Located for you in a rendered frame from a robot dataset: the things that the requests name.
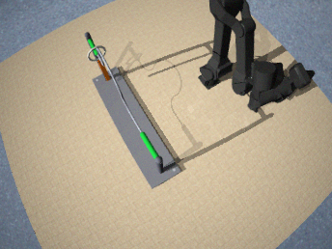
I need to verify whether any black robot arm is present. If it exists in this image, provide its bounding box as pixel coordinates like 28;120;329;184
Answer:
198;0;289;113

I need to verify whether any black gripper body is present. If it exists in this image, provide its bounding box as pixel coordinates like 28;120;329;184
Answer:
272;63;311;103

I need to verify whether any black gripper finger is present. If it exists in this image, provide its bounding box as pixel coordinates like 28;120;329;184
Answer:
285;83;296;98
306;70;315;80

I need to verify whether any orange handle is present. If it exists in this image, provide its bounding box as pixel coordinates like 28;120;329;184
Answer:
87;45;110;81

